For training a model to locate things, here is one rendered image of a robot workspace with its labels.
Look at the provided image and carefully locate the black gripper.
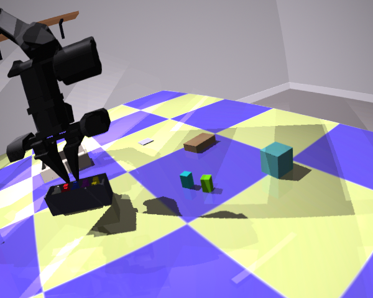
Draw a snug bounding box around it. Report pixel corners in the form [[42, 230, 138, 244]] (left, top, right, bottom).
[[6, 89, 111, 184]]

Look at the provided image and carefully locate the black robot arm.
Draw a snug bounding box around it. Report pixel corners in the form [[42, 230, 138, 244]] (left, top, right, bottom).
[[0, 8, 102, 101]]

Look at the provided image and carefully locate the green rectangular block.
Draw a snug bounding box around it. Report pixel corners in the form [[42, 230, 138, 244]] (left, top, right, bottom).
[[200, 175, 213, 192]]

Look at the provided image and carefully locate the white open rectangular tray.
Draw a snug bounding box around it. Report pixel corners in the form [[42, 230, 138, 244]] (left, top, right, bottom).
[[40, 142, 91, 184]]

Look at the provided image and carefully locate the tan rectangular block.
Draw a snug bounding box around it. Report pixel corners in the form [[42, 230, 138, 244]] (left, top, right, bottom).
[[183, 133, 216, 153]]

